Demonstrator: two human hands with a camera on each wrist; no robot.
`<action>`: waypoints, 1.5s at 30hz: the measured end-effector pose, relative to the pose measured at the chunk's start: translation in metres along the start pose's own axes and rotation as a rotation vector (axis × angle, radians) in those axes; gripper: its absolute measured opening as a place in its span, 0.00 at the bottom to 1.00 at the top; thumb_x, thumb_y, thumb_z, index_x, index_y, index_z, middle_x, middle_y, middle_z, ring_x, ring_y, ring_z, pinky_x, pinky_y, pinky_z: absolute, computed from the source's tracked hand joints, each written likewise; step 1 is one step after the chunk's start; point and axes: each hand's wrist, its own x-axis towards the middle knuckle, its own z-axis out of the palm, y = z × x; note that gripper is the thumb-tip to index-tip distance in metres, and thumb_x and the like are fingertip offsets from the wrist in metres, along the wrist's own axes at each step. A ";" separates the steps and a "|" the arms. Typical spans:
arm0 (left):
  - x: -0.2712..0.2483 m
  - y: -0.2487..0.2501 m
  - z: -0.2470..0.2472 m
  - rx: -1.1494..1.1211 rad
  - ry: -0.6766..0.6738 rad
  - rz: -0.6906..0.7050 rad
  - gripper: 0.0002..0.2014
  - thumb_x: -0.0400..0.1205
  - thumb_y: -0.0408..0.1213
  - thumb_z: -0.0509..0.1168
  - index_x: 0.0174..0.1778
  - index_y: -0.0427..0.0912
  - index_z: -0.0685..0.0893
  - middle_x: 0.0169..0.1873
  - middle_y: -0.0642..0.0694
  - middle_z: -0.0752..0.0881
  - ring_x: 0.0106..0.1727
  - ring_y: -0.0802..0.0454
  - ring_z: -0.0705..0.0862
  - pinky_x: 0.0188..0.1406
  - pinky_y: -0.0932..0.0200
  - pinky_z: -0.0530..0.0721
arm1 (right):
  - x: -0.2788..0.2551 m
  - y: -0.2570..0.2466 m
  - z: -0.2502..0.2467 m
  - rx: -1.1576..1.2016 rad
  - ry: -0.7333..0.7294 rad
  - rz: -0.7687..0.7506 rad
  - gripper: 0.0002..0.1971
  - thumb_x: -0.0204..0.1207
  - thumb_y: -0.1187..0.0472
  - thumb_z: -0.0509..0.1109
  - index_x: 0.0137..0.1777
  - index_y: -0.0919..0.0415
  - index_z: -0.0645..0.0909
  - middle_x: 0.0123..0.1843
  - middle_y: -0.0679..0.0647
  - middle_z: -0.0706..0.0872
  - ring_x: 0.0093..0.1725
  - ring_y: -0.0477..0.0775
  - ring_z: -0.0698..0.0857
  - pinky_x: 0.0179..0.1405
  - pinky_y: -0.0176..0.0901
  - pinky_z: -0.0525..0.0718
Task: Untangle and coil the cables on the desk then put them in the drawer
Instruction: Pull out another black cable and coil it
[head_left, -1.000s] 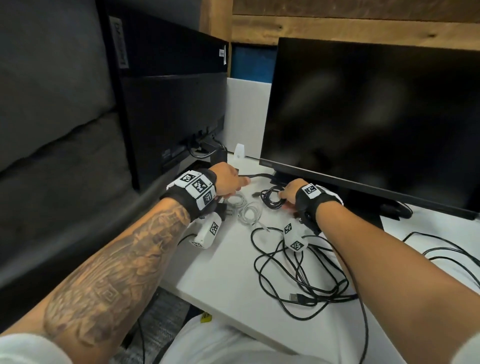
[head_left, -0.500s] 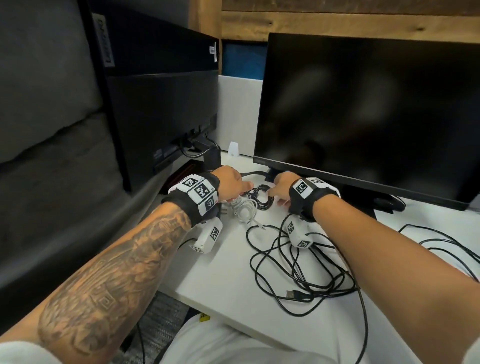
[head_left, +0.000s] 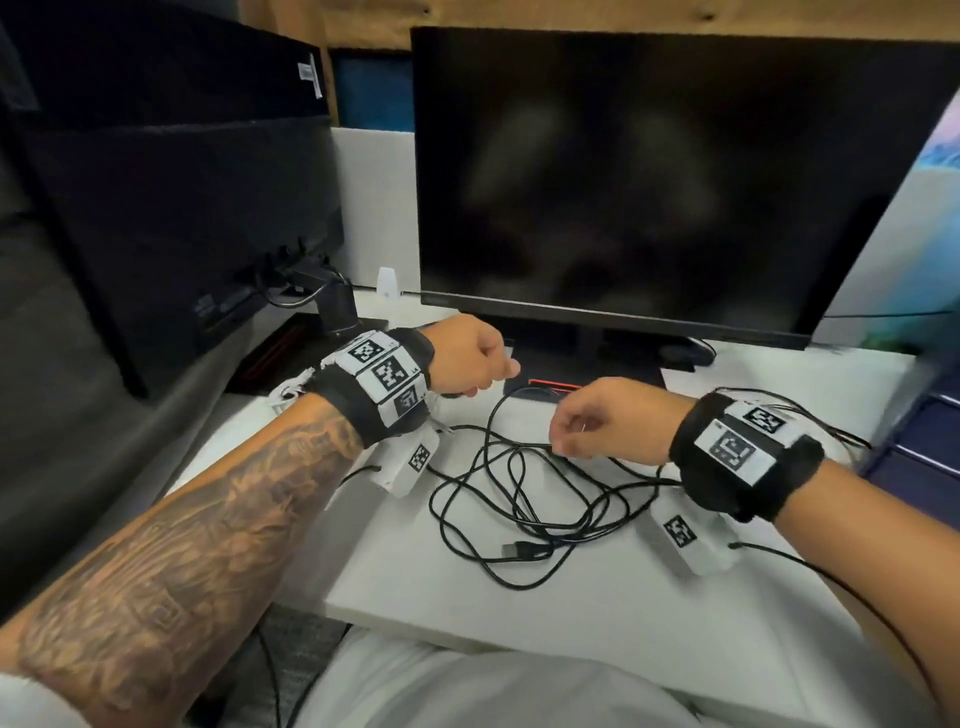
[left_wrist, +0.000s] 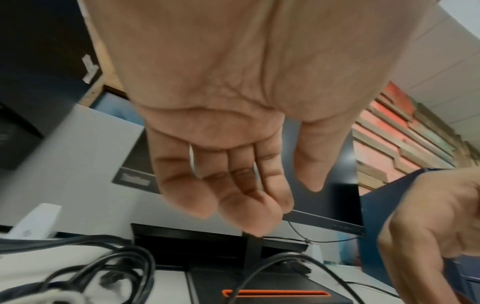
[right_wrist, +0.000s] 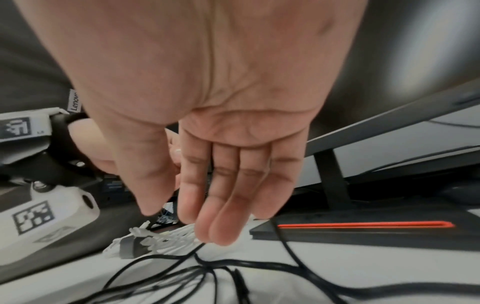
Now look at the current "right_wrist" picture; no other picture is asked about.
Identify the person's right hand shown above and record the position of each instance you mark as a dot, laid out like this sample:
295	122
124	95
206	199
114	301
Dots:
206	74

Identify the person's left hand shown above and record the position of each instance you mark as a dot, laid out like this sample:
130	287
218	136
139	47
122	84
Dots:
92	145

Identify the grey fabric couch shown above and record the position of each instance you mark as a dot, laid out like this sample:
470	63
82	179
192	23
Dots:
22	59

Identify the black computer monitor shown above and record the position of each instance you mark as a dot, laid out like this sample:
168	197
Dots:
393	44

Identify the black red-striped monitor stand base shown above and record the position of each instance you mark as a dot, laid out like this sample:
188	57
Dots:
375	237

